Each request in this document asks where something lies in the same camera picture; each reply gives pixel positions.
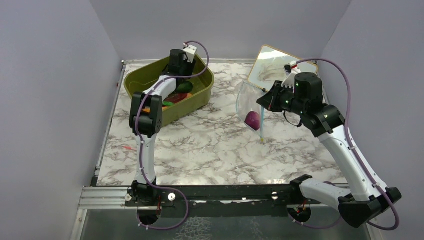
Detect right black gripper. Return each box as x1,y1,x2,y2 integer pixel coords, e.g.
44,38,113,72
257,80,307,116

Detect clear zip top bag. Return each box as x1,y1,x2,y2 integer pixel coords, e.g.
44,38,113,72
235,81,267,143

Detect purple red onion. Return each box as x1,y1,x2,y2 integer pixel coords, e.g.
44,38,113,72
244,111,261,131

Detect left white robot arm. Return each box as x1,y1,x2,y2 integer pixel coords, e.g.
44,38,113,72
129,45,197,206

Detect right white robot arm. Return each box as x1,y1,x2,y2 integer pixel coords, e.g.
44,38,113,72
256,72,402,228

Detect dark green avocado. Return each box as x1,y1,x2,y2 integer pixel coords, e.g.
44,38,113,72
174,81,194,94

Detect olive green plastic bin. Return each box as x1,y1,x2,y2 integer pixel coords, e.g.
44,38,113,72
123,57,215,127

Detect red meat slice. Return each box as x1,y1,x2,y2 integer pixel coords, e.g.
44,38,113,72
164,93,191,104

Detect wood framed whiteboard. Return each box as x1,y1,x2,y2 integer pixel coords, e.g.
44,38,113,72
247,44,301,91

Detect green chili pepper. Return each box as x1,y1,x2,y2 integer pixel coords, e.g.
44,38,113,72
162,101,174,107

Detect orange squash slice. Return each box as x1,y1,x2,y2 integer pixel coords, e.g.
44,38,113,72
162,93,192,111

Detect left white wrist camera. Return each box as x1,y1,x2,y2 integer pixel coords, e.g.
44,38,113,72
182,43,198,63

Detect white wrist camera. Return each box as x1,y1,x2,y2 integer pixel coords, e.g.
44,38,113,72
282,61,301,88
182,43,198,63

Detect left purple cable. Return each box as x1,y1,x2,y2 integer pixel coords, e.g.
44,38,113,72
134,40,210,231

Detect purple cable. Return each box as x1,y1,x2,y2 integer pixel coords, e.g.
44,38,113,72
134,40,210,231
291,58,400,232

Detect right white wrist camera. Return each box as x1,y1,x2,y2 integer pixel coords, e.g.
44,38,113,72
282,61,301,88

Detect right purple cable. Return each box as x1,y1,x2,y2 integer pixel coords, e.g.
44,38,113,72
291,58,400,232

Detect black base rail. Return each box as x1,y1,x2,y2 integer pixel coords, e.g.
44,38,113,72
79,177,345,220

